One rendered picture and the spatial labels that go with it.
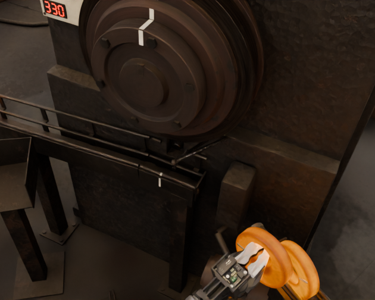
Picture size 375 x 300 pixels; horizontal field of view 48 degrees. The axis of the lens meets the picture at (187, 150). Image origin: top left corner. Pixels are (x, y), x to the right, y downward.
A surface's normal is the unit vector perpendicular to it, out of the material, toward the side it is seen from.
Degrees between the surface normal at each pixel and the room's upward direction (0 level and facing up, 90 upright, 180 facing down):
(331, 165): 0
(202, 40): 50
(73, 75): 0
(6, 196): 5
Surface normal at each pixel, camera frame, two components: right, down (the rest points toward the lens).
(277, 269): -0.74, 0.44
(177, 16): 0.10, -0.22
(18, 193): -0.04, -0.69
